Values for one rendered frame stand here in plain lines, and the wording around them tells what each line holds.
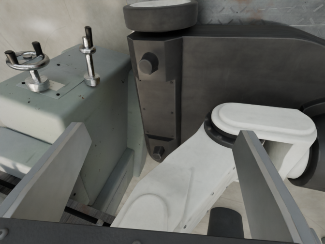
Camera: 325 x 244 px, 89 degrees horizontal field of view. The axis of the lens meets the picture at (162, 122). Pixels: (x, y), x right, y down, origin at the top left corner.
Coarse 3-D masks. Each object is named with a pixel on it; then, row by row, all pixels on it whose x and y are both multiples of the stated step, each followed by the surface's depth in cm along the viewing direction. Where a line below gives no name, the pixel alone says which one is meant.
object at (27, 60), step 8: (40, 48) 56; (8, 56) 48; (16, 56) 54; (24, 56) 53; (32, 56) 55; (40, 56) 57; (8, 64) 50; (16, 64) 50; (24, 64) 51; (32, 64) 51; (40, 64) 53; (32, 72) 56; (32, 80) 58; (40, 80) 59; (48, 80) 61; (32, 88) 58; (40, 88) 59
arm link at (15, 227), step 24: (0, 240) 5; (24, 240) 5; (48, 240) 5; (72, 240) 5; (96, 240) 5; (120, 240) 5; (144, 240) 5; (168, 240) 5; (192, 240) 5; (216, 240) 5; (240, 240) 5; (264, 240) 5
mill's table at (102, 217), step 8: (0, 176) 67; (8, 176) 68; (0, 184) 65; (8, 184) 65; (16, 184) 66; (0, 192) 63; (8, 192) 63; (72, 200) 65; (72, 208) 63; (80, 208) 63; (88, 208) 64; (64, 216) 61; (72, 216) 61; (80, 216) 61; (88, 216) 62; (96, 216) 62; (104, 216) 63; (112, 216) 63; (88, 224) 60; (96, 224) 60; (104, 224) 61
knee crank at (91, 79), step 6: (90, 30) 56; (84, 36) 57; (90, 36) 57; (84, 42) 57; (90, 42) 59; (84, 48) 57; (90, 48) 58; (90, 54) 59; (90, 60) 61; (90, 66) 63; (90, 72) 64; (84, 78) 65; (90, 78) 65; (96, 78) 66; (90, 84) 66; (96, 84) 67
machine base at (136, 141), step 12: (72, 48) 106; (132, 72) 97; (132, 84) 100; (132, 96) 106; (132, 108) 113; (132, 120) 121; (132, 132) 130; (132, 144) 140; (144, 144) 142; (144, 156) 165
